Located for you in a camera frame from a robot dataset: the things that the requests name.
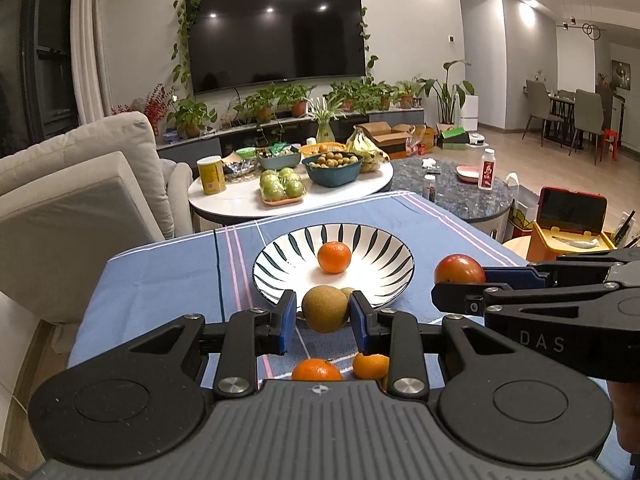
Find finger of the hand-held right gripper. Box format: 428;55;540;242
431;281;619;317
482;247;640;286

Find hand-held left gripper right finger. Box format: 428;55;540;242
349;291;521;401

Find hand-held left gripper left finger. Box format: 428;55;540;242
127;290;298;400

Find red apple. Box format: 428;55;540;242
434;254;487;286

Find striped black white bowl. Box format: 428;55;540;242
251;223;416;311

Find round wooden side table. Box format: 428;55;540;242
502;237;531;263

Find yellow stand box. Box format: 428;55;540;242
527;220;618;263

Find small orange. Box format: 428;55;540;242
291;357;343;382
352;352;391;391

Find large orange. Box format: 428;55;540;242
317;241;352;275

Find dark marble coffee table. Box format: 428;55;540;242
390;157;516;241

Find red cased phone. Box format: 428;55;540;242
537;186;608;233

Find white bottle with red label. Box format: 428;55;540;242
478;149;497;191

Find round white coffee table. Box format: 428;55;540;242
187;160;394;233

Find blue striped tablecloth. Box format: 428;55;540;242
67;191;531;396

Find large teal bowl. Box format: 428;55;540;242
301;152;364;188

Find green box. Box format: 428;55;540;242
436;127;471;151

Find small teal bowl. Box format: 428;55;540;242
256;150;302;171

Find pile of longans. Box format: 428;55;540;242
307;152;360;170

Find open cardboard box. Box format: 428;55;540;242
385;132;436;160
356;121;408;148

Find yellow can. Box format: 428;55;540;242
196;156;227;196

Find red stool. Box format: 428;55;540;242
600;128;619;162

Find white air purifier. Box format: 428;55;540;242
459;95;479;133

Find bunch of bananas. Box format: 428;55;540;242
345;127;391;173

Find grey dining chair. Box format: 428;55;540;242
569;89;606;166
522;80;563;141

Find orange plastic basket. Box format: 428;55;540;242
300;142;346;159

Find dark dining table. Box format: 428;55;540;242
547;95;621;151

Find tall leafy floor plant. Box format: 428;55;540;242
420;59;476;132

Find glass vase with green plant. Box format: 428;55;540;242
305;97;346;144

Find green potted plant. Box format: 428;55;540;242
362;77;398;110
277;82;316;117
167;97;218;139
327;80;366;112
232;87;286;124
397;79;426;109

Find grey sofa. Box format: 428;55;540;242
0;111;194;325

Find red berry branches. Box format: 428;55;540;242
112;82;178;136

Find trailing ivy vine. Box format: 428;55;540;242
171;0;381;97

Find white curtain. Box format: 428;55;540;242
70;0;114;126

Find dark window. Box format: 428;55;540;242
0;0;81;147

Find thin black cable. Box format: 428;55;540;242
213;229;227;326

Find framed wall picture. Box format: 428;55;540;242
611;60;632;90

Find ring pendant lamp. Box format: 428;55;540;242
559;0;608;42

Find wall television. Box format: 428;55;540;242
186;0;367;96

